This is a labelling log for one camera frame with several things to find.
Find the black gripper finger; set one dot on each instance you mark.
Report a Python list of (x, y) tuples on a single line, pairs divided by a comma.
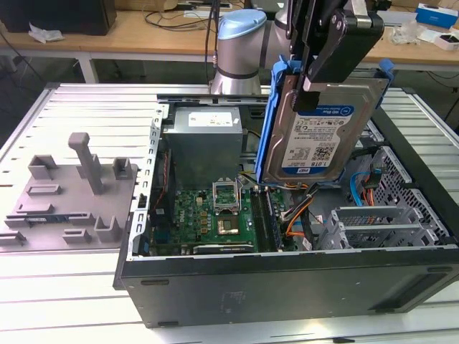
[(297, 21), (333, 28)]

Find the hard disk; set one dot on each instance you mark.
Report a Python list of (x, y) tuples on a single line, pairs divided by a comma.
[(315, 143)]

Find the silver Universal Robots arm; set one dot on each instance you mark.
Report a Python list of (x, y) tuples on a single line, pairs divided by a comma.
[(240, 53)]

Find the silver disk bay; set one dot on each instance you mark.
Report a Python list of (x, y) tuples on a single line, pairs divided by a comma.
[(335, 233)]

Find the clear plastic bags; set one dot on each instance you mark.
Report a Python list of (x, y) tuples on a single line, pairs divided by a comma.
[(405, 32)]

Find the wooden desk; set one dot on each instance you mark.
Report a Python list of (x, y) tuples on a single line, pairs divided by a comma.
[(118, 41), (412, 53)]

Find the blue cardboard box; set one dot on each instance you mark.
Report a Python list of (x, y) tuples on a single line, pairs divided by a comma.
[(437, 16)]

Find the small white open box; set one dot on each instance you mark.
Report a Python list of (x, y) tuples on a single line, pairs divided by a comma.
[(439, 43)]

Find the grey power supply unit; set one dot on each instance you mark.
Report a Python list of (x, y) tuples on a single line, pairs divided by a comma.
[(204, 150)]

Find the dark RAM stick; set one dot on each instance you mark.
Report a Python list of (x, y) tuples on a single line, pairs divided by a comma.
[(272, 222)]

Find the CPU socket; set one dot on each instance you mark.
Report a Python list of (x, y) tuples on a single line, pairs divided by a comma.
[(227, 225)]

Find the green motherboard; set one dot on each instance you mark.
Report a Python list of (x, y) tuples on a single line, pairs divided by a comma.
[(193, 215)]

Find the black graphics card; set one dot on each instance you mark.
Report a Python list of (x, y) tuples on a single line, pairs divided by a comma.
[(222, 248)]

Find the large black box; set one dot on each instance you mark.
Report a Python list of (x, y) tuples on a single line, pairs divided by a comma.
[(54, 14)]

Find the crumpled white plastic wrap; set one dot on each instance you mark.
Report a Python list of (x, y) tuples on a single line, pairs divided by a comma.
[(44, 34)]

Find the black PC case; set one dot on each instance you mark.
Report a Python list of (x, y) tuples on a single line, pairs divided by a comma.
[(251, 286)]

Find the grey parts rack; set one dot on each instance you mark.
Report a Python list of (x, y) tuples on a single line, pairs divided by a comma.
[(71, 200)]

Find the RAM stick with blue label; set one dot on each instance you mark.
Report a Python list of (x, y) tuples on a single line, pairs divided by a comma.
[(50, 217)]

